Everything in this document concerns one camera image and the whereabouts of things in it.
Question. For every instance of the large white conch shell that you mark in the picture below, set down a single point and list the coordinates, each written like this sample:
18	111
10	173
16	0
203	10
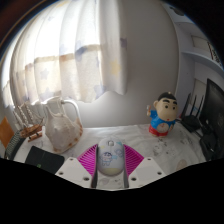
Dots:
63	131

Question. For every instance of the black computer monitor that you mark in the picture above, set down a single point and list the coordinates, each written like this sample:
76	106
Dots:
215	110

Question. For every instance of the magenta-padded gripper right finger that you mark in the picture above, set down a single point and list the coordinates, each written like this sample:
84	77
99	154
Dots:
148	170

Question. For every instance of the white wall shelf unit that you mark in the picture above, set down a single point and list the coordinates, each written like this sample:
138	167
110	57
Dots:
196	60

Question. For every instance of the black router with antennas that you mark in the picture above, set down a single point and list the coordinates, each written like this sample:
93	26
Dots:
191	123

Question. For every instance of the white printed computer mouse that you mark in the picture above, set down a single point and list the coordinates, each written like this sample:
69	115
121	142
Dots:
110	158

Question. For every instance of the white printed tablecloth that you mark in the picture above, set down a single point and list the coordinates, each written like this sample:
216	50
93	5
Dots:
166	150

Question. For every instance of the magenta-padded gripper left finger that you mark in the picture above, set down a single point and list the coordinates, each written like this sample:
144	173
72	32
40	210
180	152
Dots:
71	170

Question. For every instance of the wooden model sailing ship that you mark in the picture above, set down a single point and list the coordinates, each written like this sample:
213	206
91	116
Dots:
31	131

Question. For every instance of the orange wooden chair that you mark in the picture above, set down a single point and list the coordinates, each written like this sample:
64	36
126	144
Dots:
6	131

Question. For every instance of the white star-print curtain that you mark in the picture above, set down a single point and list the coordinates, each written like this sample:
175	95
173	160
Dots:
66	53

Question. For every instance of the black keyboard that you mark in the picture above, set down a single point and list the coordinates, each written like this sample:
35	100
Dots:
13	148

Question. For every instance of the cartoon boy figure clock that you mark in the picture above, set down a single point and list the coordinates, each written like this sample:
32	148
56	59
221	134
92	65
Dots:
163	116

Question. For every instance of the black mouse pad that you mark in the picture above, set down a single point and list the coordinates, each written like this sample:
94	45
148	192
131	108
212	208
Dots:
45	159

